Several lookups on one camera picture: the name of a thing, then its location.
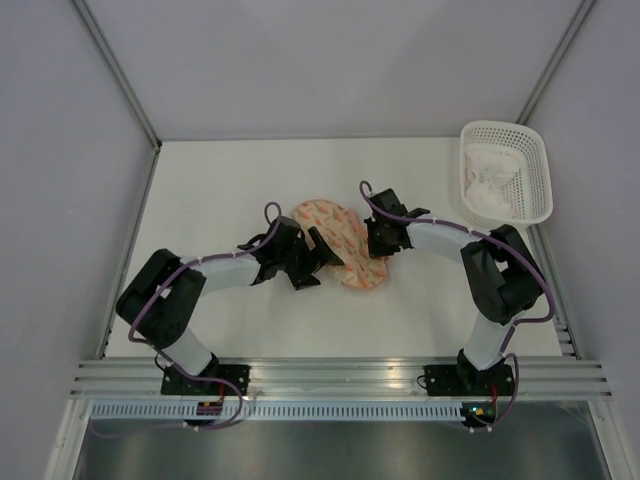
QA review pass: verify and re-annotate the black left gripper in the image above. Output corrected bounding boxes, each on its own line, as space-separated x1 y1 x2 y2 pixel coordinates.
278 227 343 291

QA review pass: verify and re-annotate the aluminium mounting rail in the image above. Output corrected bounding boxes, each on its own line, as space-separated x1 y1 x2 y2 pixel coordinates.
70 357 613 401

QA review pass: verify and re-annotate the white bra in basket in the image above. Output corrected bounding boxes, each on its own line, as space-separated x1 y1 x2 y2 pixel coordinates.
466 147 520 219

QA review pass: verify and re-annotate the left aluminium frame post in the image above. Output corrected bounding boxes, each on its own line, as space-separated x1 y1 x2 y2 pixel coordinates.
69 0 164 151

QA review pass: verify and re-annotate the floral mesh laundry bag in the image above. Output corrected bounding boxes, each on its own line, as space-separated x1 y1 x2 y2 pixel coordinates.
291 199 388 290

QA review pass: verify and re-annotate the aluminium frame post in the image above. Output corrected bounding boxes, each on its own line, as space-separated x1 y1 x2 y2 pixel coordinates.
516 0 600 125
69 0 164 151

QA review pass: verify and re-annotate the right aluminium frame post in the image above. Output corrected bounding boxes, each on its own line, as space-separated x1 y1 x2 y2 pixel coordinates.
516 0 600 125

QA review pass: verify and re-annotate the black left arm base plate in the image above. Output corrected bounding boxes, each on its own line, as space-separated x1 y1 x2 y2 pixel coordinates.
160 364 250 397

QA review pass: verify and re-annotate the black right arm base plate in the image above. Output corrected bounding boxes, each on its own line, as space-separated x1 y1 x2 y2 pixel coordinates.
423 363 515 397

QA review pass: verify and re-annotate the white slotted cable duct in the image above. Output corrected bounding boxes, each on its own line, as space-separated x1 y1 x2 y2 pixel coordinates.
91 400 464 422

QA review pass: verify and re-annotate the white perforated plastic basket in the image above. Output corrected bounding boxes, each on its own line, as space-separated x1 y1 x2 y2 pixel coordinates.
459 120 553 228

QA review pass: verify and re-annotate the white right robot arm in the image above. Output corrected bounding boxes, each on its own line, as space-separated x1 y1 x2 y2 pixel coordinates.
359 180 551 395

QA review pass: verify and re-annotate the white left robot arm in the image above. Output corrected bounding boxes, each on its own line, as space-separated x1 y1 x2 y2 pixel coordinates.
116 216 344 396

